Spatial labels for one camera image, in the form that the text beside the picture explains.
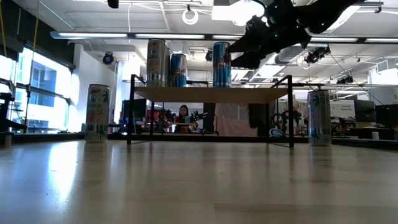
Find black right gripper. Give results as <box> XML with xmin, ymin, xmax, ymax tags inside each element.
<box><xmin>228</xmin><ymin>14</ymin><xmax>312</xmax><ymax>70</ymax></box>

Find long LED light bar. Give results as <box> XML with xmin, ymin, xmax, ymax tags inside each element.
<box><xmin>49</xmin><ymin>30</ymin><xmax>398</xmax><ymax>44</ymax></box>

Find white sign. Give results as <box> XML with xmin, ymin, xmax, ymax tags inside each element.
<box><xmin>330</xmin><ymin>100</ymin><xmax>356</xmax><ymax>119</ymax></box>

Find black equipment stand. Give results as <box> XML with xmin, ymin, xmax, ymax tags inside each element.
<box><xmin>0</xmin><ymin>74</ymin><xmax>28</xmax><ymax>133</ymax></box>

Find black aluminium rig frame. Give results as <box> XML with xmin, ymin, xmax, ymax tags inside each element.
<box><xmin>11</xmin><ymin>132</ymin><xmax>398</xmax><ymax>152</ymax></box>

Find grey block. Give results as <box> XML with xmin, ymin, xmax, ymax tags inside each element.
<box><xmin>0</xmin><ymin>132</ymin><xmax>14</xmax><ymax>149</ymax></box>

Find large bright window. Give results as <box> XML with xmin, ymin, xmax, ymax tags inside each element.
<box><xmin>0</xmin><ymin>46</ymin><xmax>74</xmax><ymax>134</ymax></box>

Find white pipes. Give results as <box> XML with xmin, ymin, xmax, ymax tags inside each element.
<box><xmin>231</xmin><ymin>62</ymin><xmax>289</xmax><ymax>82</ymax></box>

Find white cable coil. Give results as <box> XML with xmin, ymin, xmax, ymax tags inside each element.
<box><xmin>182</xmin><ymin>8</ymin><xmax>200</xmax><ymax>26</ymax></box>

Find pink white cloth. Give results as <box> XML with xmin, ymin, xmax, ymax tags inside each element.
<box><xmin>213</xmin><ymin>103</ymin><xmax>258</xmax><ymax>137</ymax></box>

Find white blue helmet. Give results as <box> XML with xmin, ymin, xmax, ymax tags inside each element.
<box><xmin>267</xmin><ymin>128</ymin><xmax>285</xmax><ymax>138</ymax></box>

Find yellow hanging strap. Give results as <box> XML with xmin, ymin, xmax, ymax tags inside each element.
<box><xmin>23</xmin><ymin>0</ymin><xmax>41</xmax><ymax>133</ymax></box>

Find silver ribbed ventilation duct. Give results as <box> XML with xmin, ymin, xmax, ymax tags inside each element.
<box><xmin>273</xmin><ymin>0</ymin><xmax>363</xmax><ymax>65</ymax></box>

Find black hanging cloth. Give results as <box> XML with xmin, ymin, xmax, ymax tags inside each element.
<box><xmin>203</xmin><ymin>103</ymin><xmax>216</xmax><ymax>133</ymax></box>
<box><xmin>248</xmin><ymin>103</ymin><xmax>270</xmax><ymax>129</ymax></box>

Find black monitor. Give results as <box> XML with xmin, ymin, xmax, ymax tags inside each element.
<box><xmin>375</xmin><ymin>104</ymin><xmax>398</xmax><ymax>128</ymax></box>
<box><xmin>354</xmin><ymin>99</ymin><xmax>376</xmax><ymax>123</ymax></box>
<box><xmin>121</xmin><ymin>98</ymin><xmax>147</xmax><ymax>121</ymax></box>

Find black mounted camera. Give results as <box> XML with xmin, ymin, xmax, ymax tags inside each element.
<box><xmin>336</xmin><ymin>75</ymin><xmax>354</xmax><ymax>85</ymax></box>
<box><xmin>303</xmin><ymin>45</ymin><xmax>331</xmax><ymax>65</ymax></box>

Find person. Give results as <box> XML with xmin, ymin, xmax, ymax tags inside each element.
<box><xmin>175</xmin><ymin>105</ymin><xmax>198</xmax><ymax>134</ymax></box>

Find wooden shelf black metal frame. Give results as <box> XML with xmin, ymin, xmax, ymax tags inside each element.
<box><xmin>126</xmin><ymin>72</ymin><xmax>296</xmax><ymax>149</ymax></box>

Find colourful poster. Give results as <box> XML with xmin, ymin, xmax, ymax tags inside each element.
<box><xmin>278</xmin><ymin>101</ymin><xmax>308</xmax><ymax>134</ymax></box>

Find white Celsius can palm print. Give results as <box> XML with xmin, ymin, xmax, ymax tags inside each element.
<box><xmin>84</xmin><ymin>83</ymin><xmax>111</xmax><ymax>144</ymax></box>
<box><xmin>307</xmin><ymin>89</ymin><xmax>333</xmax><ymax>147</ymax></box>

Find blue silver Red Bull can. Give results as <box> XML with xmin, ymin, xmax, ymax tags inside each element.
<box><xmin>170</xmin><ymin>53</ymin><xmax>188</xmax><ymax>88</ymax></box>
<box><xmin>212</xmin><ymin>41</ymin><xmax>233</xmax><ymax>88</ymax></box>

